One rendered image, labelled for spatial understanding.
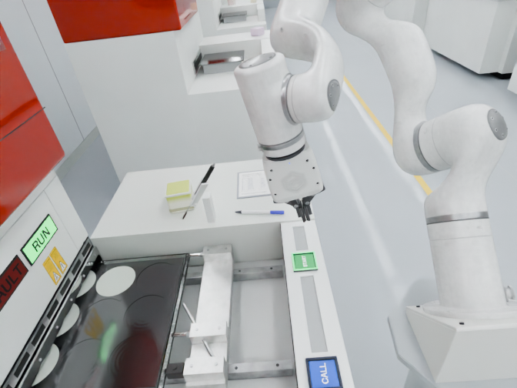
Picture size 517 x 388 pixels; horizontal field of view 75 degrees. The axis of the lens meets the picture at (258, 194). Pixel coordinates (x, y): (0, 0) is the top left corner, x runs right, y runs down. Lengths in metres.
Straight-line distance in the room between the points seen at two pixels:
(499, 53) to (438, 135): 4.39
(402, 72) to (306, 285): 0.51
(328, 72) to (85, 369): 0.74
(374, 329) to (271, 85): 1.53
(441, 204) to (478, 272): 0.15
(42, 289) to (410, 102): 0.91
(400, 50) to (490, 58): 4.31
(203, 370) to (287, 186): 0.40
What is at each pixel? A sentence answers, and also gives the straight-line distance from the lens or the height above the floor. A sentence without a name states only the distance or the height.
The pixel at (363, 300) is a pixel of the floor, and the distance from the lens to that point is 1.98.
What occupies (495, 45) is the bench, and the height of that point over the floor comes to 0.39.
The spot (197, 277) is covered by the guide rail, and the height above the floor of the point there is 0.85.
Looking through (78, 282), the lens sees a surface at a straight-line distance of 0.99.
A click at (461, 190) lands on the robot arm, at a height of 1.13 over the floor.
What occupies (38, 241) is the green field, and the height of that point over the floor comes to 1.10.
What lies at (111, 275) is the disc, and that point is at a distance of 1.02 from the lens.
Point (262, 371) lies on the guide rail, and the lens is 0.80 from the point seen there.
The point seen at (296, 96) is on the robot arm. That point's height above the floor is 1.38.
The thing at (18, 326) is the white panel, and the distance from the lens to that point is 0.85.
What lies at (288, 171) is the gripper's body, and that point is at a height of 1.23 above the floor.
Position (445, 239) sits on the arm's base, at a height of 1.04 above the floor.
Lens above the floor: 1.56
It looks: 35 degrees down
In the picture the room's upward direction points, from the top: 7 degrees counter-clockwise
